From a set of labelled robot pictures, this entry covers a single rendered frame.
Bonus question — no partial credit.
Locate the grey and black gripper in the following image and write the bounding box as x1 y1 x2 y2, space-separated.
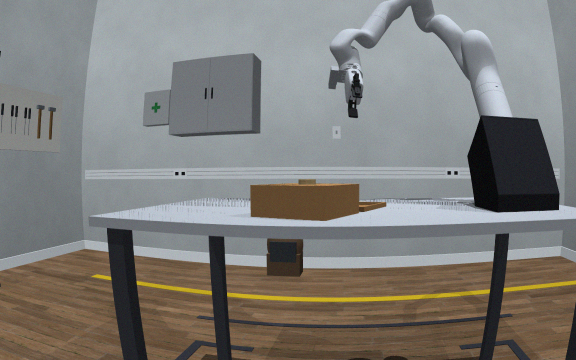
342 69 364 118

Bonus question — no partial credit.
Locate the tan rimmed tray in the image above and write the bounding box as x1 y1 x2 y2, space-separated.
359 201 387 212

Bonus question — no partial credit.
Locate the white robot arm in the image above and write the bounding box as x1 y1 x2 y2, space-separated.
328 0 513 117

